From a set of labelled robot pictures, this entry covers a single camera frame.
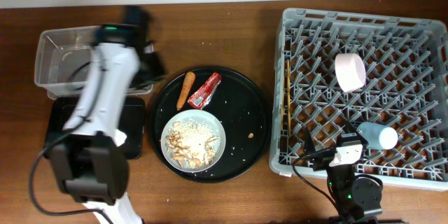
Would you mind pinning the grey plate with food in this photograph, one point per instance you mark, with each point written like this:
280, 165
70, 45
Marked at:
193, 141

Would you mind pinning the red snack wrapper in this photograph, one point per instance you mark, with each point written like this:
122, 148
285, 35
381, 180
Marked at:
203, 95

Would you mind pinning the white tissue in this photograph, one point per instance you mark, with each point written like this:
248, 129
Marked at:
119, 137

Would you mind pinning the clear plastic bin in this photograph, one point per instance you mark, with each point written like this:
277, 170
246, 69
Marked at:
56, 59

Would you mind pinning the round black tray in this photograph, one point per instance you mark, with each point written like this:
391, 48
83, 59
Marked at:
241, 107

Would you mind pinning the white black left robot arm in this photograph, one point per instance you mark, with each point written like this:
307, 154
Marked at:
85, 159

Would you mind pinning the black rectangular bin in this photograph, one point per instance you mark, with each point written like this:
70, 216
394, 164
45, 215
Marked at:
131, 123

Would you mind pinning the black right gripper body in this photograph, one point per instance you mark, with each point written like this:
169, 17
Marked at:
323, 159

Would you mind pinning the light blue cup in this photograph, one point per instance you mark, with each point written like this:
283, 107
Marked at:
378, 137

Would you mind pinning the wooden chopstick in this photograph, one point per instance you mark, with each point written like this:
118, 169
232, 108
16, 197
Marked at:
288, 90
282, 105

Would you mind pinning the pink bowl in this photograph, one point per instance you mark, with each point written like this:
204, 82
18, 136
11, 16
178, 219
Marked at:
350, 72

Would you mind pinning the peanut on table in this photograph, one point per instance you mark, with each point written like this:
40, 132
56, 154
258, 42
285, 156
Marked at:
125, 200

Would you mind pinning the orange carrot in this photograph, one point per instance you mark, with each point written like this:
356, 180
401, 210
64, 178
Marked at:
186, 87

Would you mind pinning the grey dishwasher rack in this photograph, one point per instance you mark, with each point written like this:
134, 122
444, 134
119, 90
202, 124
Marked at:
406, 88

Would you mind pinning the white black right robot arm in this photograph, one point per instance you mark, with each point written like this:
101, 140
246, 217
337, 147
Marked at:
357, 198

